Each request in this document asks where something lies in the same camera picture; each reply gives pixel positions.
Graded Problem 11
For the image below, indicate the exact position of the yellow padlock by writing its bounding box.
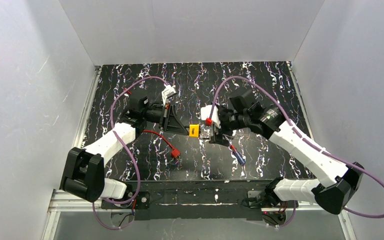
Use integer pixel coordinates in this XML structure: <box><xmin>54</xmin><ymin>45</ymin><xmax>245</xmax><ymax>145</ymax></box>
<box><xmin>188</xmin><ymin>124</ymin><xmax>201</xmax><ymax>138</ymax></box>

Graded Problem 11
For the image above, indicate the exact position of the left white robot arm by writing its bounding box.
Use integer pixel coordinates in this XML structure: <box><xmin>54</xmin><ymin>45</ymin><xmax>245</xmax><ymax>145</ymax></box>
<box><xmin>59</xmin><ymin>96</ymin><xmax>190</xmax><ymax>205</ymax></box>

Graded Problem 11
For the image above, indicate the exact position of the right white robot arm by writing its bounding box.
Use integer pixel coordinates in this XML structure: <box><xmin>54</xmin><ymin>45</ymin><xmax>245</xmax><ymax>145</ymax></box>
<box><xmin>200</xmin><ymin>89</ymin><xmax>363</xmax><ymax>215</ymax></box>

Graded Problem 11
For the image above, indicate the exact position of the blue red screwdriver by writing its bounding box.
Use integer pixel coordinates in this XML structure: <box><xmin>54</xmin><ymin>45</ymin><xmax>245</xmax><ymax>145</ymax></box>
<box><xmin>229</xmin><ymin>144</ymin><xmax>246</xmax><ymax>166</ymax></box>

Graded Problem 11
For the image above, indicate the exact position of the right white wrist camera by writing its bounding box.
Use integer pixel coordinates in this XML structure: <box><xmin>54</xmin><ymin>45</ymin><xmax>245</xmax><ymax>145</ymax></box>
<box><xmin>200</xmin><ymin>105</ymin><xmax>220</xmax><ymax>128</ymax></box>

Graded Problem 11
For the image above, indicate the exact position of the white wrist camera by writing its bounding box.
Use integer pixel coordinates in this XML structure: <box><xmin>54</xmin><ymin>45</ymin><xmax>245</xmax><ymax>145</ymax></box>
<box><xmin>200</xmin><ymin>105</ymin><xmax>220</xmax><ymax>128</ymax></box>
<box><xmin>161</xmin><ymin>84</ymin><xmax>177</xmax><ymax>104</ymax></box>

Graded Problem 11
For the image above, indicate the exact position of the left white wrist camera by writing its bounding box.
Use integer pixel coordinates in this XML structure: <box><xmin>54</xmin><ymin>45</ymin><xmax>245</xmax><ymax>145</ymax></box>
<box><xmin>161</xmin><ymin>84</ymin><xmax>177</xmax><ymax>104</ymax></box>

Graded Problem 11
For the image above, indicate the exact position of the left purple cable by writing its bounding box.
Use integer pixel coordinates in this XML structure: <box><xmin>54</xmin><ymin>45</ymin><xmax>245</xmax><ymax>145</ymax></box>
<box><xmin>92</xmin><ymin>76</ymin><xmax>170</xmax><ymax>231</ymax></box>

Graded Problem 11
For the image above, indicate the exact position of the purple cable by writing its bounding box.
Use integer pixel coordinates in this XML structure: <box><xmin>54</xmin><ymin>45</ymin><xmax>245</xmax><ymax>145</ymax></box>
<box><xmin>210</xmin><ymin>75</ymin><xmax>384</xmax><ymax>229</ymax></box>
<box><xmin>92</xmin><ymin>76</ymin><xmax>170</xmax><ymax>231</ymax></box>

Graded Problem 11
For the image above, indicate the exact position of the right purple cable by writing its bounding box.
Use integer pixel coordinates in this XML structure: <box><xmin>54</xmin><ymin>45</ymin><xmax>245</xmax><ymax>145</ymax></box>
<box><xmin>210</xmin><ymin>75</ymin><xmax>384</xmax><ymax>229</ymax></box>

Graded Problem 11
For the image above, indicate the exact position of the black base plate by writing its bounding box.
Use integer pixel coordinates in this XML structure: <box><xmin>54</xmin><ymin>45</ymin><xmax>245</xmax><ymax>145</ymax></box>
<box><xmin>102</xmin><ymin>180</ymin><xmax>294</xmax><ymax>225</ymax></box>

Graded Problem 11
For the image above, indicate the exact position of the aluminium frame rail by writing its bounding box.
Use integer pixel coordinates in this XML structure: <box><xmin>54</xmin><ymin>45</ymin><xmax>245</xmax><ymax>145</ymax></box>
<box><xmin>41</xmin><ymin>66</ymin><xmax>102</xmax><ymax>240</ymax></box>

